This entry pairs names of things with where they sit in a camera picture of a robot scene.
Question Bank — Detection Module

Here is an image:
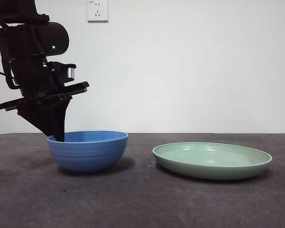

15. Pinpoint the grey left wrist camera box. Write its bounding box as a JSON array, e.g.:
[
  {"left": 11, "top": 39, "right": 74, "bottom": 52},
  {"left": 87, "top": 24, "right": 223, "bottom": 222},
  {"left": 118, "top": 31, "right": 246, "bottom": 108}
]
[{"left": 49, "top": 62, "right": 76, "bottom": 82}]

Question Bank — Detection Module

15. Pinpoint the pale green plate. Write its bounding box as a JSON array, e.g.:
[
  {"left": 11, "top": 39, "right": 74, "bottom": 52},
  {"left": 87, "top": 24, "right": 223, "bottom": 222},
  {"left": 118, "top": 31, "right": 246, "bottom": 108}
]
[{"left": 152, "top": 142, "right": 274, "bottom": 181}]

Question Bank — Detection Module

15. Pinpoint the white wall socket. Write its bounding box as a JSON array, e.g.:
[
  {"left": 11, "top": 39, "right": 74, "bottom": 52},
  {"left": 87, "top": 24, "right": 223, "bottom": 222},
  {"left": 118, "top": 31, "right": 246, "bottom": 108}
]
[{"left": 87, "top": 0, "right": 109, "bottom": 23}]

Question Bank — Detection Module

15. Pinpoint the blue ribbed bowl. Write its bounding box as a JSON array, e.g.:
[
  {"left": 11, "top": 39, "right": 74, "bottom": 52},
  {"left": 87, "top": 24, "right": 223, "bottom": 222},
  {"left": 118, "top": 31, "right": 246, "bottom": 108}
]
[{"left": 46, "top": 130, "right": 129, "bottom": 173}]

